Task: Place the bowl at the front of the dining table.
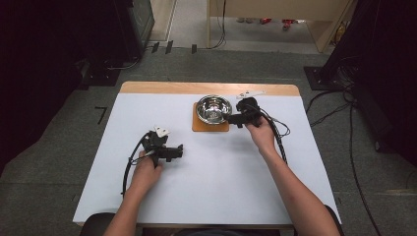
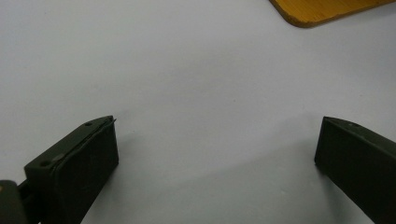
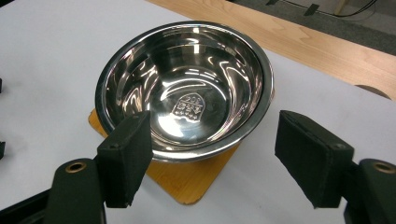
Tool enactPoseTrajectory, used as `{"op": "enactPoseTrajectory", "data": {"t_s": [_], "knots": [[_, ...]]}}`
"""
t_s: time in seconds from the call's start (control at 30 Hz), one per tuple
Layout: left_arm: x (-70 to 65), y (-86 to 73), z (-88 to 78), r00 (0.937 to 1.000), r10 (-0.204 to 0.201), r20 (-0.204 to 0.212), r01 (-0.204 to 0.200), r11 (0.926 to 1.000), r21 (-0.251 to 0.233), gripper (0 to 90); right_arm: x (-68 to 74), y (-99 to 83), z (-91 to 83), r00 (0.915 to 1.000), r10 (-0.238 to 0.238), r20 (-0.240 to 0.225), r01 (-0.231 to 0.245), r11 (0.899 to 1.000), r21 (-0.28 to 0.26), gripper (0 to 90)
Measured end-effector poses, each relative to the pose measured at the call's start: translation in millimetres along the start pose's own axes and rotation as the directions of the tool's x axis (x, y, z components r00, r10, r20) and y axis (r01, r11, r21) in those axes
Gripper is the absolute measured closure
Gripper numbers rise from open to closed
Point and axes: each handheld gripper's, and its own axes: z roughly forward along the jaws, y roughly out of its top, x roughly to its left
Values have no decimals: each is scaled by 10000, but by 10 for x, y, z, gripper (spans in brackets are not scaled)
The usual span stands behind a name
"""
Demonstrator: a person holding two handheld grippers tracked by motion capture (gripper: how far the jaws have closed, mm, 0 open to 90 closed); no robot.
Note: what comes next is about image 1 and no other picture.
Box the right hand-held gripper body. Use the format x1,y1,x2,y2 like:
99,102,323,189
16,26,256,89
235,90,267,129

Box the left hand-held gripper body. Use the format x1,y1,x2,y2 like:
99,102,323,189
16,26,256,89
141,126,175,166

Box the stainless steel bowl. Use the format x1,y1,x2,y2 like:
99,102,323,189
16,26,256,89
195,94,233,126

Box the person's right hand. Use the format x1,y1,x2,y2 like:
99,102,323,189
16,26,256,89
245,117,279,157

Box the person's left hand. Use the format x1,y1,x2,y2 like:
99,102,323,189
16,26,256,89
131,149,164,195

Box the orange wooden trivet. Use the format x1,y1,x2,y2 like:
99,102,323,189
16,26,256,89
191,101,231,133

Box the white table mat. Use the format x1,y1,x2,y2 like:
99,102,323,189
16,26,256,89
72,92,342,227

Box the black stand base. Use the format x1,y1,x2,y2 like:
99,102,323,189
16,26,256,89
76,58,123,90
303,65,353,91

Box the red shoes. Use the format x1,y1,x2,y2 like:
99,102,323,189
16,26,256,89
259,17,299,32

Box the person's left leg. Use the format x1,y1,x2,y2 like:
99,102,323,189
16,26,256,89
79,211,116,236

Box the light wooden desk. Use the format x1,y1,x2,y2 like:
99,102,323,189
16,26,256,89
206,0,359,54

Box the black cabinet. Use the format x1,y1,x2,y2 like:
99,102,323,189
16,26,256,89
115,0,155,61

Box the thin black right gripper cable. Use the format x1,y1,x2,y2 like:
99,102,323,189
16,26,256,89
265,113,292,139

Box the thick black left gripper cable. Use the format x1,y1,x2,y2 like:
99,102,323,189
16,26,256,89
121,132,152,198

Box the thick black gripper cable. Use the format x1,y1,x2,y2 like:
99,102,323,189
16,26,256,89
258,108,289,165
121,132,152,198

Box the thick black right gripper cable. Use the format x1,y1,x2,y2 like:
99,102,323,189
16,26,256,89
258,108,289,165

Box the hanging black cable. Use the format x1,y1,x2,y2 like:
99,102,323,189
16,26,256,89
209,0,228,51

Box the long black floor cable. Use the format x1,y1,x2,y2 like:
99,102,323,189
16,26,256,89
347,97,383,236

